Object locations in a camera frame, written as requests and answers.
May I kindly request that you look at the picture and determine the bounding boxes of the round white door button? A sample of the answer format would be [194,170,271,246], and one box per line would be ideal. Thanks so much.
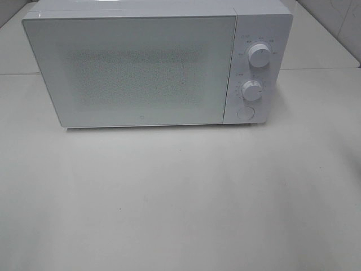
[237,106,255,122]

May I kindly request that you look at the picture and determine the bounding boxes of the white timer knob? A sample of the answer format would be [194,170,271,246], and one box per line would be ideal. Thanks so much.
[241,80,263,102]

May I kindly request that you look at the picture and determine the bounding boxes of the white microwave door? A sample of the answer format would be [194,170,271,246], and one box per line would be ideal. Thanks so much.
[23,16,236,128]

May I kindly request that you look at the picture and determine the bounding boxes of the upper white power knob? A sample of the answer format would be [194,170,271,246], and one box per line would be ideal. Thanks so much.
[247,42,271,68]

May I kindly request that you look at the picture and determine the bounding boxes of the white microwave oven body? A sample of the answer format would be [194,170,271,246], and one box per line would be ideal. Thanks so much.
[22,1,293,125]

